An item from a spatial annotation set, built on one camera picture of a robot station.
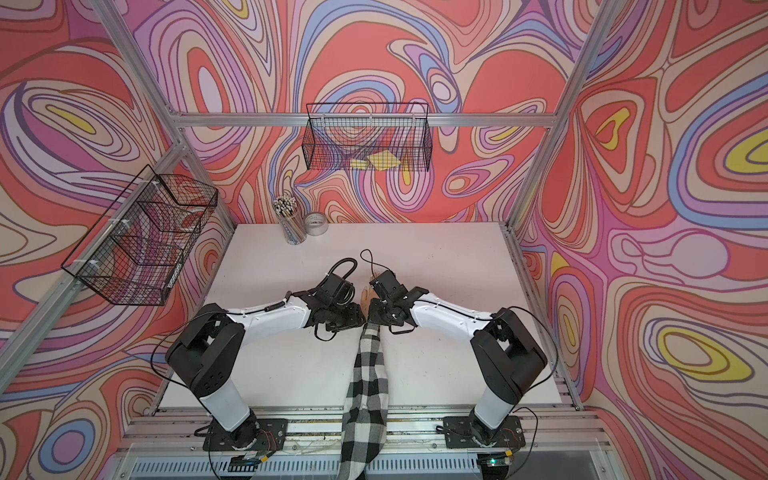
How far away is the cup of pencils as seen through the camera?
1035 mm

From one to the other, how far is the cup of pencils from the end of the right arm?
51 centimetres

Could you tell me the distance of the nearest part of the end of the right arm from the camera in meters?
0.64
